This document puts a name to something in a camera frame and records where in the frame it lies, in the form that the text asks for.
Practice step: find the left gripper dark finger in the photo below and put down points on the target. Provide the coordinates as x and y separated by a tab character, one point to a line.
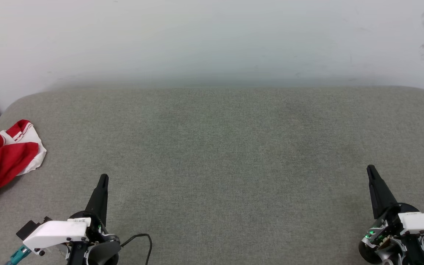
99	198

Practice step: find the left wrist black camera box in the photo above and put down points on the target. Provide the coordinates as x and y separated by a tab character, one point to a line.
26	230

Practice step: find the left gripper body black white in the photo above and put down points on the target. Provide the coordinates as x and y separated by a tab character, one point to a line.
95	236

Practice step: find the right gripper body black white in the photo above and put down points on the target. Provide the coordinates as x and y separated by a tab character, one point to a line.
410	252

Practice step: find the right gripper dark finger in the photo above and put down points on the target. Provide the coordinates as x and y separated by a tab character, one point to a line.
380	195

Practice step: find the grey fabric sofa cushion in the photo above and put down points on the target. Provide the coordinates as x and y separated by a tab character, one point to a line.
219	165

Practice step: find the left wrist white camera bracket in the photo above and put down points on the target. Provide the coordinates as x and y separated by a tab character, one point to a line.
55	232

